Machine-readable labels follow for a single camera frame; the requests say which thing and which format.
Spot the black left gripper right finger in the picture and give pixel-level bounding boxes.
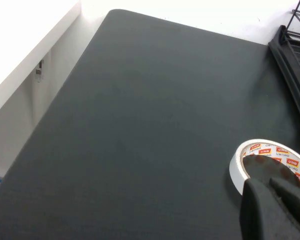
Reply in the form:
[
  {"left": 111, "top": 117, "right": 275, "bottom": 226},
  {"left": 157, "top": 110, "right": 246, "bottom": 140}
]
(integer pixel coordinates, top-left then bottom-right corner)
[{"left": 269, "top": 176, "right": 300, "bottom": 227}]

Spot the black wire dish rack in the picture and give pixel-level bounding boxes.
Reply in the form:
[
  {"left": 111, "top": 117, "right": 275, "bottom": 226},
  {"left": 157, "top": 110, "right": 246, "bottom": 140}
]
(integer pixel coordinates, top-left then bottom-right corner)
[{"left": 286, "top": 0, "right": 300, "bottom": 38}]

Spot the black table mat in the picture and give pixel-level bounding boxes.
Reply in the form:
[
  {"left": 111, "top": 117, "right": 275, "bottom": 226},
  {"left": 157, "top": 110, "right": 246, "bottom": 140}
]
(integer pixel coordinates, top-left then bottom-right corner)
[{"left": 0, "top": 9, "right": 300, "bottom": 240}]

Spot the white tape roll red print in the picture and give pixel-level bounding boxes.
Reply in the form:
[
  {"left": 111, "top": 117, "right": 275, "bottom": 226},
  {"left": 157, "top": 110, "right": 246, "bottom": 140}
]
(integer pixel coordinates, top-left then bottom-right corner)
[{"left": 229, "top": 138, "right": 300, "bottom": 197}]

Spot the small grey metal bracket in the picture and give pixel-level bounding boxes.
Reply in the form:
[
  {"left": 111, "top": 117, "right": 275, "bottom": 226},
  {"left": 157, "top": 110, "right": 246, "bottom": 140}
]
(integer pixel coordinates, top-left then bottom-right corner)
[{"left": 35, "top": 59, "right": 45, "bottom": 76}]

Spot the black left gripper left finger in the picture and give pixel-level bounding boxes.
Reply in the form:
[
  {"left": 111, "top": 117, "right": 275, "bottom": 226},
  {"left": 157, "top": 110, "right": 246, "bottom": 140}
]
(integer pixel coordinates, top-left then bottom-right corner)
[{"left": 239, "top": 177, "right": 300, "bottom": 240}]

